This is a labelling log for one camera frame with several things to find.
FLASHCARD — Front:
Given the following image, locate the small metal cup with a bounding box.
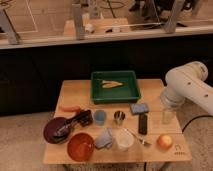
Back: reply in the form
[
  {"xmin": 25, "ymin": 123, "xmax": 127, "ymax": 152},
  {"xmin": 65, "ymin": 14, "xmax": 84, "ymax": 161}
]
[{"xmin": 114, "ymin": 111, "xmax": 125, "ymax": 125}]

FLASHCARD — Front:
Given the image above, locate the black cable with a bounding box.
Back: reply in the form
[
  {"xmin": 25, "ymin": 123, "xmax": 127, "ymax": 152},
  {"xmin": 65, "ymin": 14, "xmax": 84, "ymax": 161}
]
[{"xmin": 181, "ymin": 114, "xmax": 213, "ymax": 133}]

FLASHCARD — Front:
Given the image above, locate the orange apple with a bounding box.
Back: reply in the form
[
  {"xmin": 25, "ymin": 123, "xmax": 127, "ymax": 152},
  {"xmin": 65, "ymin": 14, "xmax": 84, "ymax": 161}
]
[{"xmin": 157, "ymin": 134, "xmax": 173, "ymax": 150}]

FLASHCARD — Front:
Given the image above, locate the blue plastic cup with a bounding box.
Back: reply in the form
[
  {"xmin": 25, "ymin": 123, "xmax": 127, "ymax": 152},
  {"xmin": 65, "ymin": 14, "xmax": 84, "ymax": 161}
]
[{"xmin": 93, "ymin": 110, "xmax": 107, "ymax": 125}]

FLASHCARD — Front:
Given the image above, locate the black brush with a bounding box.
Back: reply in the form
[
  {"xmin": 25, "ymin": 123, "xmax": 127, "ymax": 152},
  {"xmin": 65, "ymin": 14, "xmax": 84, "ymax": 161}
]
[{"xmin": 75, "ymin": 110, "xmax": 93, "ymax": 127}]

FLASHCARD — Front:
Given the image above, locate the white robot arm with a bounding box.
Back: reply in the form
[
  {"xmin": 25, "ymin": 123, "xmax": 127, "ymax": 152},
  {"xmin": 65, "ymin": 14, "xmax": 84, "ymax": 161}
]
[{"xmin": 160, "ymin": 61, "xmax": 213, "ymax": 124}]

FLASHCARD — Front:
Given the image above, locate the green plastic bin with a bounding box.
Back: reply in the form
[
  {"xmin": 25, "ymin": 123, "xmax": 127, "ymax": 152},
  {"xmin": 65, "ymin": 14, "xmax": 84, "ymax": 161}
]
[{"xmin": 90, "ymin": 70, "xmax": 141, "ymax": 104}]

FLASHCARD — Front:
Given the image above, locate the dark metal spoon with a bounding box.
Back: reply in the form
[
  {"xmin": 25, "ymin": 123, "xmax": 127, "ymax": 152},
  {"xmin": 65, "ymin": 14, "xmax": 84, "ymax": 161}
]
[{"xmin": 53, "ymin": 119, "xmax": 78, "ymax": 138}]

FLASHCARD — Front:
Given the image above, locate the orange carrot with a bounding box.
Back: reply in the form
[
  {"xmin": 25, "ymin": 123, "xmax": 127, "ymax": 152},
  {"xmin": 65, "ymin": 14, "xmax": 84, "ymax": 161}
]
[{"xmin": 59, "ymin": 106, "xmax": 81, "ymax": 112}]

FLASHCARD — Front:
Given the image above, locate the black remote bar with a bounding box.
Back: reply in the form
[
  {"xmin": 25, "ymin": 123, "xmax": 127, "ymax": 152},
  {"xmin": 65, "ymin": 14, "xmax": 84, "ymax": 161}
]
[{"xmin": 138, "ymin": 114, "xmax": 148, "ymax": 135}]

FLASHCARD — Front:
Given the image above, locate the metal fork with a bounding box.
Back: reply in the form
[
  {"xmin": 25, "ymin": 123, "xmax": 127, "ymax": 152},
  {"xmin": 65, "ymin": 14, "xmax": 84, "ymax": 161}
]
[{"xmin": 124, "ymin": 128, "xmax": 151, "ymax": 147}]

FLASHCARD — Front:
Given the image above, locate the blue grey cloth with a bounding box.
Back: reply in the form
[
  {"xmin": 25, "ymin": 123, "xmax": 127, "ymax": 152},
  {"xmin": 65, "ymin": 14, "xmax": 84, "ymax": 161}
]
[{"xmin": 95, "ymin": 128, "xmax": 113, "ymax": 149}]

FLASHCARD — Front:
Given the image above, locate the white plastic cup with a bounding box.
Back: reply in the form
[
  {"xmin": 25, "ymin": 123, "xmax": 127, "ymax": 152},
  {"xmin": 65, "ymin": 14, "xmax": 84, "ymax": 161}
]
[{"xmin": 115, "ymin": 129, "xmax": 134, "ymax": 151}]

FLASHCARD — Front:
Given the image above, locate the wooden table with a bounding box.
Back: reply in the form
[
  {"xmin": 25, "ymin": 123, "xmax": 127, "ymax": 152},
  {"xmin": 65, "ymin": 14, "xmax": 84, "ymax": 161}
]
[{"xmin": 42, "ymin": 78, "xmax": 193, "ymax": 166}]

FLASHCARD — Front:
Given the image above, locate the blue sponge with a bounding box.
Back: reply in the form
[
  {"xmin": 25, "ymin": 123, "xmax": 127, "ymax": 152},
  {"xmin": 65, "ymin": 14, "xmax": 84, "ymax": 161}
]
[{"xmin": 130, "ymin": 103, "xmax": 149, "ymax": 115}]

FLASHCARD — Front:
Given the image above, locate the red bowl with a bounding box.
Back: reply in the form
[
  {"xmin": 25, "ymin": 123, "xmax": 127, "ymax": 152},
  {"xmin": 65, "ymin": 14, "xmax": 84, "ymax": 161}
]
[{"xmin": 67, "ymin": 133, "xmax": 94, "ymax": 162}]

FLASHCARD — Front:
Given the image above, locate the yellow banana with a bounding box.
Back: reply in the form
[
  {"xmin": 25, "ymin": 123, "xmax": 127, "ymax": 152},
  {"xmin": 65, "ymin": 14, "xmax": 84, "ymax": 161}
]
[{"xmin": 102, "ymin": 80, "xmax": 122, "ymax": 89}]

